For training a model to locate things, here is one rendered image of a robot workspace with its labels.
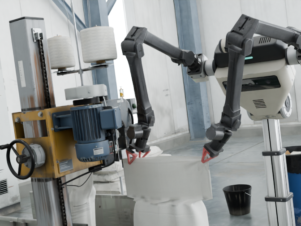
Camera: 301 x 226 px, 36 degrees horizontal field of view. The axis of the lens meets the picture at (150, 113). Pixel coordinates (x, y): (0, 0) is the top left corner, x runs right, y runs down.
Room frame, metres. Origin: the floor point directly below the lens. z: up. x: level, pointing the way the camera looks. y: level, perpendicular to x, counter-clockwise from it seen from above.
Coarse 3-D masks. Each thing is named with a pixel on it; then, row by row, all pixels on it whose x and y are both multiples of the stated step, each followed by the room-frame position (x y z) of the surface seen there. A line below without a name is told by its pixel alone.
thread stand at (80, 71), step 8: (72, 0) 2.27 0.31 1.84; (72, 8) 2.26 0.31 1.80; (80, 64) 2.26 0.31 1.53; (96, 64) 2.15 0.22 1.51; (104, 64) 2.14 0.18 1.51; (112, 64) 2.19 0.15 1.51; (56, 72) 2.29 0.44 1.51; (64, 72) 2.33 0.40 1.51; (72, 72) 2.30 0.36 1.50; (80, 72) 2.25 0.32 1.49
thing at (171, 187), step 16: (144, 160) 2.27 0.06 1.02; (160, 160) 2.20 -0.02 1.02; (176, 160) 2.17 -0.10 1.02; (192, 160) 2.15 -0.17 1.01; (128, 176) 2.36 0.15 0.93; (144, 176) 2.28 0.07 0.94; (160, 176) 2.21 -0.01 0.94; (176, 176) 2.18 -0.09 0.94; (192, 176) 2.16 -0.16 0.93; (208, 176) 2.12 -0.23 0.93; (128, 192) 2.37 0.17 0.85; (144, 192) 2.29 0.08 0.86; (160, 192) 2.21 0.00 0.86; (176, 192) 2.18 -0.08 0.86; (192, 192) 2.16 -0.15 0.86; (208, 192) 2.12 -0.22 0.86; (144, 208) 2.26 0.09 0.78; (160, 208) 2.19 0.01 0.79; (176, 208) 2.14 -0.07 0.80; (192, 208) 2.12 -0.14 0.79; (144, 224) 2.26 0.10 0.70; (160, 224) 2.19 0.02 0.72; (176, 224) 2.14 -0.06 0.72; (192, 224) 2.11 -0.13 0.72; (208, 224) 2.19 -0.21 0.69
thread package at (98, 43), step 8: (80, 32) 2.16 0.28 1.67; (88, 32) 2.12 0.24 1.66; (96, 32) 2.12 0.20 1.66; (104, 32) 2.13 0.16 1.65; (112, 32) 2.17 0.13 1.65; (88, 40) 2.13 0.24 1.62; (96, 40) 2.12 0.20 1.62; (104, 40) 2.12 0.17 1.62; (112, 40) 2.16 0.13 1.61; (88, 48) 2.13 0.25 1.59; (96, 48) 2.12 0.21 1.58; (104, 48) 2.12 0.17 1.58; (112, 48) 2.15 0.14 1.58; (88, 56) 2.13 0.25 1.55; (96, 56) 2.12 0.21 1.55; (104, 56) 2.12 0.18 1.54; (112, 56) 2.15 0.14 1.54
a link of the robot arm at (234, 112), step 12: (228, 48) 1.88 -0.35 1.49; (240, 48) 1.87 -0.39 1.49; (240, 60) 1.87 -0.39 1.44; (228, 72) 1.92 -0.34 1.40; (240, 72) 1.90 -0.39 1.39; (228, 84) 1.94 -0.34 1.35; (240, 84) 1.94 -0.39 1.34; (228, 96) 1.96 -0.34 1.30; (240, 96) 1.98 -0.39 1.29; (228, 108) 1.99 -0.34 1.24; (240, 108) 2.00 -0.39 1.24; (228, 120) 2.01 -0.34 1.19; (240, 120) 2.03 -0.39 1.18
